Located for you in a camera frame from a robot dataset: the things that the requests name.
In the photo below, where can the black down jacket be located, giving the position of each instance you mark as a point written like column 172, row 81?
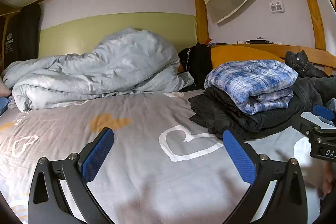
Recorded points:
column 223, row 113

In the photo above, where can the white sock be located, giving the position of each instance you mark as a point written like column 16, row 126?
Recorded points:
column 302, row 153

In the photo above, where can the blue pillow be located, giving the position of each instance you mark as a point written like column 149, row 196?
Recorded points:
column 3, row 104

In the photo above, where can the wooden bed frame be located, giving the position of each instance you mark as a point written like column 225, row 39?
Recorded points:
column 200, row 16

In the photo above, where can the grey heart print bed sheet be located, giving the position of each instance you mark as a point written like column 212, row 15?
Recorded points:
column 144, row 161

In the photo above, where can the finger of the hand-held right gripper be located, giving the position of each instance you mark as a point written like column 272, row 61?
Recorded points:
column 324, row 111
column 305, row 125

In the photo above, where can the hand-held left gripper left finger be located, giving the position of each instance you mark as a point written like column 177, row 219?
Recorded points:
column 98, row 155

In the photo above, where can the black bag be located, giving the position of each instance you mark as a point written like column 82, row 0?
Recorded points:
column 199, row 61

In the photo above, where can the beige pillow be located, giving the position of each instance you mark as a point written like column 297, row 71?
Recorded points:
column 4, row 87

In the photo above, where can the yellow cushion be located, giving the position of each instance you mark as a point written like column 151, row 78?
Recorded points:
column 236, row 54

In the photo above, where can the dark jeans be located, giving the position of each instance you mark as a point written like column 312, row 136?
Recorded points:
column 315, row 85

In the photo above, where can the light grey duvet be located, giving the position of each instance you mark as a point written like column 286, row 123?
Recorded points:
column 105, row 69

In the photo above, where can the person's right hand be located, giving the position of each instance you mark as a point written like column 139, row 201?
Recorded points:
column 330, row 179

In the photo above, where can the blue plaid shirt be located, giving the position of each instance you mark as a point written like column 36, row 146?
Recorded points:
column 249, row 82

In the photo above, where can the small red packet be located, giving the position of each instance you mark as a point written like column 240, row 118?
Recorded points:
column 210, row 42

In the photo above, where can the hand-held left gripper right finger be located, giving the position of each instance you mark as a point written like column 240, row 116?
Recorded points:
column 239, row 158

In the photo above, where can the white wall power strip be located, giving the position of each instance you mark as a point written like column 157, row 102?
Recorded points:
column 277, row 7

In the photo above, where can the black flat device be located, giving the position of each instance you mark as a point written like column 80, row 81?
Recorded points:
column 260, row 42

